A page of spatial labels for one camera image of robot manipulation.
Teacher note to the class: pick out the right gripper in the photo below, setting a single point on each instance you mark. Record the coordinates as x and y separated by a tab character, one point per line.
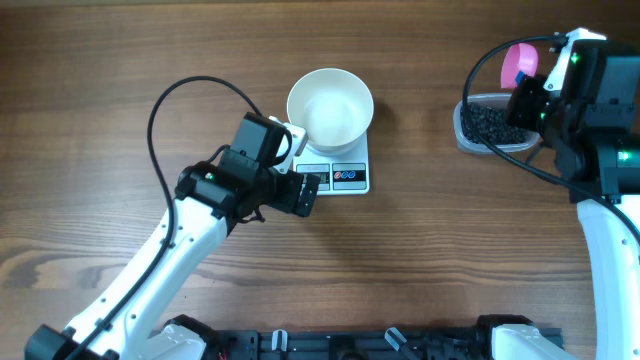
527	89

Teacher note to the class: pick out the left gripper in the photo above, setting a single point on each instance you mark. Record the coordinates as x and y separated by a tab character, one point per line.
287	202

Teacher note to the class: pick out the pink scoop blue handle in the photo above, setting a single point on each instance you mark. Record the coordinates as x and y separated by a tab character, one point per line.
521	59

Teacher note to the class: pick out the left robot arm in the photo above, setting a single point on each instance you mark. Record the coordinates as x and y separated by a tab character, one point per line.
209	201

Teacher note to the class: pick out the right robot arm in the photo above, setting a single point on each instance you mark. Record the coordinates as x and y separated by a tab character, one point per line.
585	112

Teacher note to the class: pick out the white digital kitchen scale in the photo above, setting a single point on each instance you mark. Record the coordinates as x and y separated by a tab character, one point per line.
342	173

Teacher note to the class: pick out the white bowl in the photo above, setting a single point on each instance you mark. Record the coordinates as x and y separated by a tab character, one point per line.
334	106

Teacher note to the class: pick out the clear plastic container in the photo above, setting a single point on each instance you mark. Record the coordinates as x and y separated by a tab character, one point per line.
468	141

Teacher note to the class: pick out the black beans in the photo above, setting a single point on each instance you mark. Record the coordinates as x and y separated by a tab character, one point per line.
491	124

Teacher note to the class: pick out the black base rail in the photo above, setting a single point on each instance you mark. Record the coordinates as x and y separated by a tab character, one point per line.
432	344

